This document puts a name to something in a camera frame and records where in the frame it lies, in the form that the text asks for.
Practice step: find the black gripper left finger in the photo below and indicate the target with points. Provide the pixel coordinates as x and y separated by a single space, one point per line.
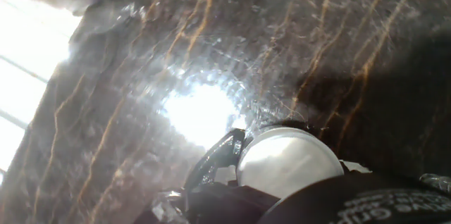
229 204

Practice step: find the dark marble pattern mat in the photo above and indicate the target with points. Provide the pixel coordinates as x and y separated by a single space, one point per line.
282 41

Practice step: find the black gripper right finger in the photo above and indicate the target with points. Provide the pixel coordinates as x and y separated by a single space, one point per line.
352 203

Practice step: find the black metal C-clamp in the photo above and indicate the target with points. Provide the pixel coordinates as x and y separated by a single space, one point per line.
215 160

